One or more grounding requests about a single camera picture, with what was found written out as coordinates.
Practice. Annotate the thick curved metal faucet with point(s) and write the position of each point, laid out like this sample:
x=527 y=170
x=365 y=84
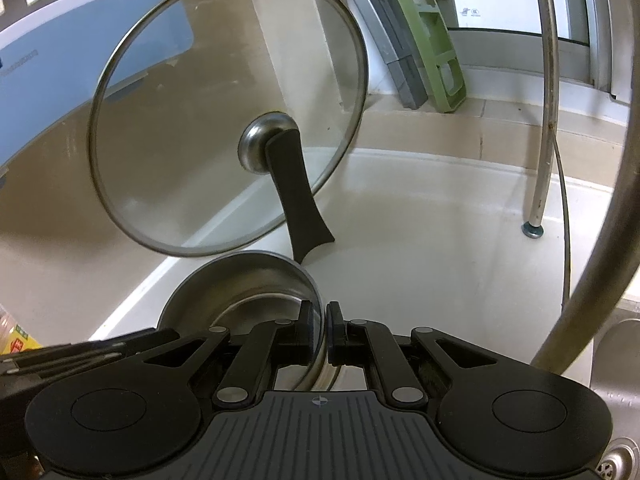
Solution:
x=600 y=260

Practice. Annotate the small steel bowl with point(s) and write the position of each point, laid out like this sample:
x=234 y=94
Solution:
x=240 y=285

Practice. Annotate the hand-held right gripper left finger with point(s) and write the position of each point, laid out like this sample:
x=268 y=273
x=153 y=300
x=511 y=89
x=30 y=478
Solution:
x=307 y=332

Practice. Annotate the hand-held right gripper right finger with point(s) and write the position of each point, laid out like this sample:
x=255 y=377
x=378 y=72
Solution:
x=334 y=335

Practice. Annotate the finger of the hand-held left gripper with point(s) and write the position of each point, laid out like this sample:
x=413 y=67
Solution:
x=75 y=351
x=55 y=366

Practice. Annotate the thin metal rack leg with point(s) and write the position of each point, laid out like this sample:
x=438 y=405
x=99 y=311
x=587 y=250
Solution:
x=546 y=110

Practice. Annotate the blue and white appliance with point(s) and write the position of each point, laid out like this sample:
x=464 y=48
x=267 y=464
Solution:
x=75 y=75

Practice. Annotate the window frame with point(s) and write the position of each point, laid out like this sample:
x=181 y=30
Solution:
x=590 y=20

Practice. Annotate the steel sink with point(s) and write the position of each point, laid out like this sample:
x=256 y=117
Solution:
x=620 y=385

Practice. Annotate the green plastic rack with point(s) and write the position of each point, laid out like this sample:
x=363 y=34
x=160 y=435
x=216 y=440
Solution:
x=430 y=35

